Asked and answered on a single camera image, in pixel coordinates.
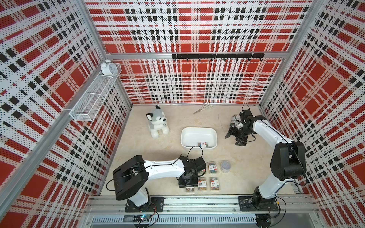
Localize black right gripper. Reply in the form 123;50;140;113
225;126;254;146

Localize paper clip box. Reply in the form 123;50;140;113
207;161;218;174
198;177;207;191
210;177;220;191
185;187;194;192
198;142;208;148

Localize round clear clip tub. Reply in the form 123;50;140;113
220;160;232;173

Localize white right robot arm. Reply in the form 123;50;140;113
225;110;306;207

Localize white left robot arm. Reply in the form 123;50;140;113
113;155;206;207

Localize white plastic storage box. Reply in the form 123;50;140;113
181;127;218;149

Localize grey white husky plush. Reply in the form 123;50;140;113
145;104;170;138

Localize white alarm clock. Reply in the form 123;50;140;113
101;59;117;76

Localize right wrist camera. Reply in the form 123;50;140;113
236;109;253;129

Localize white handled scissors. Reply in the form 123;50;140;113
194;102;213;114

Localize black hook rail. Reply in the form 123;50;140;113
172;53;265;60

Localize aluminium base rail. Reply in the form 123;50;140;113
80;194;326;228

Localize white wire mesh shelf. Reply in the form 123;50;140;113
70;63;121;122

